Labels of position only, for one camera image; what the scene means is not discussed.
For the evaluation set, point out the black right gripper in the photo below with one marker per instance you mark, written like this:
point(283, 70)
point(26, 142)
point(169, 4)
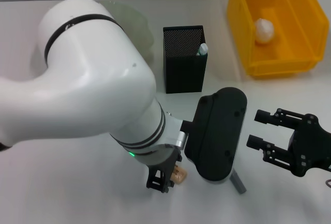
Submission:
point(310, 146)

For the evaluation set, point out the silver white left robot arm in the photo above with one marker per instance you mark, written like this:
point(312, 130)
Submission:
point(90, 79)

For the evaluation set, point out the yellow plastic bin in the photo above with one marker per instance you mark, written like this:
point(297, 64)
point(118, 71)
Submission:
point(297, 14)

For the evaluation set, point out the white paper ball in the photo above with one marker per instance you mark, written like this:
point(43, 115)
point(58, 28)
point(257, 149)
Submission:
point(264, 31)

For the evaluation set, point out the beige eraser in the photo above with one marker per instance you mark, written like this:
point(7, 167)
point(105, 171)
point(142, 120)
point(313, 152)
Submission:
point(181, 176)

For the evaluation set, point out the green translucent pen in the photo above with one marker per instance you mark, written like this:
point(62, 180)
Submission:
point(203, 49)

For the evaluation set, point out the green glass fruit plate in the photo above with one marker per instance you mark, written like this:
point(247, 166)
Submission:
point(139, 27)

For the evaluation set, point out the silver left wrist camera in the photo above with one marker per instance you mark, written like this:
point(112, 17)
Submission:
point(217, 136)

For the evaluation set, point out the black mesh pen holder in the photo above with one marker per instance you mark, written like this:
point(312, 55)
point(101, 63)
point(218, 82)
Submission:
point(184, 74)

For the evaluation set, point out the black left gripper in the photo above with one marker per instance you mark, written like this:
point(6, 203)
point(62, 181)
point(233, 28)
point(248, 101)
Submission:
point(165, 164)

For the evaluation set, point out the grey marker pen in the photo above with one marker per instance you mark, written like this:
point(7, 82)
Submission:
point(239, 184)

